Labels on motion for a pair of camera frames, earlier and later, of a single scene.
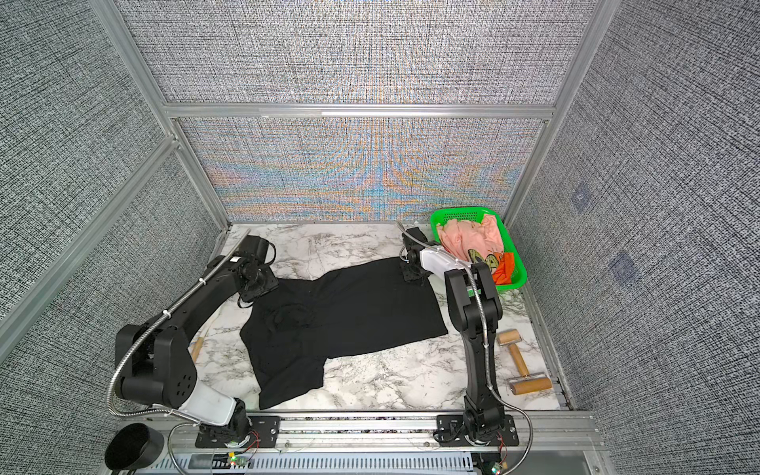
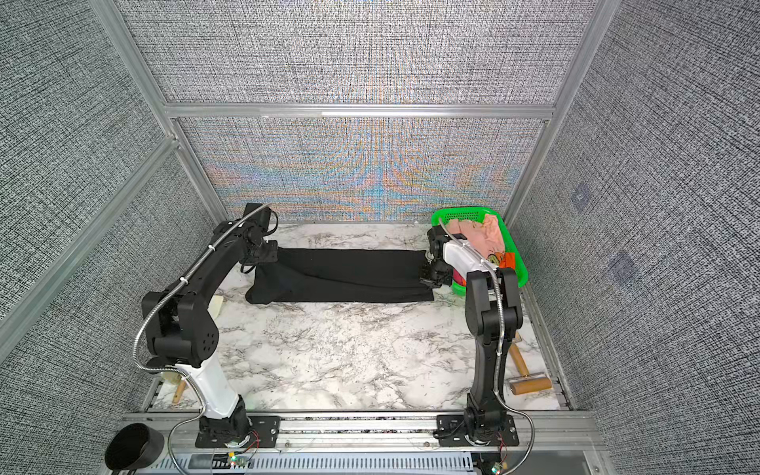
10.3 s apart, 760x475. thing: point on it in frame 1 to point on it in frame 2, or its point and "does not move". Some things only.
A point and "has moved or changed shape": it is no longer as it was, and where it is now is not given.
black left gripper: [270, 283] to [269, 255]
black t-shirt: [289, 336] has moved or changed shape
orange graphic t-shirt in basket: [501, 264] does not move
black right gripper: [407, 276] to [424, 279]
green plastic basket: [474, 214] does not move
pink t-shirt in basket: [460, 237] does not move
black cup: [134, 445] does not move
